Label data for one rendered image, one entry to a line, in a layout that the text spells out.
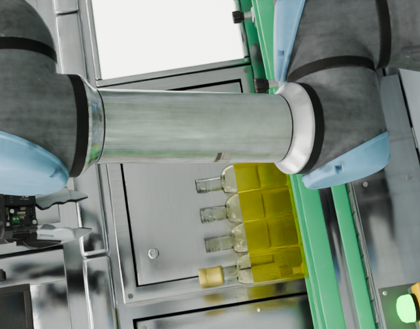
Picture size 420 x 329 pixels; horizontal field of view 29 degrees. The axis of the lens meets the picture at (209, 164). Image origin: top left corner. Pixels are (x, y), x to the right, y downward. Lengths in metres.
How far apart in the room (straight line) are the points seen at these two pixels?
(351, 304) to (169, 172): 0.52
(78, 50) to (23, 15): 0.92
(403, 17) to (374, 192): 0.43
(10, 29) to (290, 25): 0.36
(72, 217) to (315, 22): 0.84
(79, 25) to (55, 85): 0.98
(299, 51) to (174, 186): 0.70
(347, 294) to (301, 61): 0.49
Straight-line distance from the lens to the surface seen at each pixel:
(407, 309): 1.34
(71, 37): 1.85
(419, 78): 1.40
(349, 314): 1.40
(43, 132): 0.86
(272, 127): 0.98
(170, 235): 1.68
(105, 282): 1.68
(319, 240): 1.41
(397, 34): 1.09
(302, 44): 1.06
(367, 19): 1.08
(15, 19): 0.91
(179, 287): 1.65
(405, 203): 1.43
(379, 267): 1.40
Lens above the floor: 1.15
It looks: 1 degrees down
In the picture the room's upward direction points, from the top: 99 degrees counter-clockwise
